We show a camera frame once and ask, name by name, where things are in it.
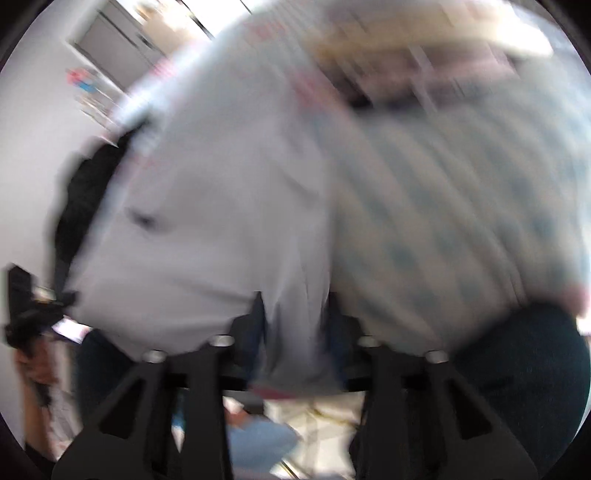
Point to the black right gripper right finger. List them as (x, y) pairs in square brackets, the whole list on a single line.
[(369, 382)]

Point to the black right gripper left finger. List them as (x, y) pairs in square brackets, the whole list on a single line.
[(166, 419)]

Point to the black garment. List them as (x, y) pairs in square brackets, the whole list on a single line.
[(84, 192)]

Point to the white shirt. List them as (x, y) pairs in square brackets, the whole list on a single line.
[(222, 197)]

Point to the printed cartoon t-shirt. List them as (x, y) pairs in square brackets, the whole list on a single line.
[(377, 53)]

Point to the blue checked cartoon bedsheet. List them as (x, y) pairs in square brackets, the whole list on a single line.
[(441, 219)]

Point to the white shelf rack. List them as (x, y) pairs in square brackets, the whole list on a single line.
[(100, 104)]

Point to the red blue plush toy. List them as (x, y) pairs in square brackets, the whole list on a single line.
[(86, 79)]

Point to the grey door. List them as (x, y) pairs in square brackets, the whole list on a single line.
[(116, 45)]

